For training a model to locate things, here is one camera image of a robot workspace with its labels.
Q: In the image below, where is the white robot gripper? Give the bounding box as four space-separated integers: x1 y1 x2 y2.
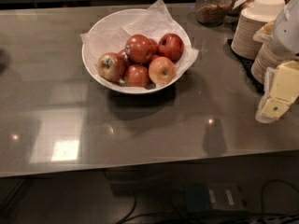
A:
253 0 299 123

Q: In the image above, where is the yellow-red apple bottom right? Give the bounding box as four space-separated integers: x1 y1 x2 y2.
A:
149 57 177 85

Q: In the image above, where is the white paper bowl liner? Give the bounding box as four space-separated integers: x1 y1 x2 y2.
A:
79 0 200 88

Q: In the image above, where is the white ceramic bowl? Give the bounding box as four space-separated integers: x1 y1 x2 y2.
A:
81 8 192 95

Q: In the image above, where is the small hidden red apple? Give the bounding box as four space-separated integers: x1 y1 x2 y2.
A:
118 49 131 67

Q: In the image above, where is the reddish-green apple far left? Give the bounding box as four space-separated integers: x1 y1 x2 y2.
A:
97 52 126 82

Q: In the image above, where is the front stack of paper plates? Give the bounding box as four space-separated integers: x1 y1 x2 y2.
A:
251 42 283 84

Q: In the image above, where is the black tray under plates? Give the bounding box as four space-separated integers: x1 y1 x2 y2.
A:
227 39 264 95

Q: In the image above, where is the glass jar with cereal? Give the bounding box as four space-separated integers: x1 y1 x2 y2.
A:
195 0 232 26

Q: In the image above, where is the grey power box under table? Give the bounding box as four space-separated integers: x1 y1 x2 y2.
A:
184 183 248 215

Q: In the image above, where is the black cable under table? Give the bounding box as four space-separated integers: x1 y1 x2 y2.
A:
102 168 299 224

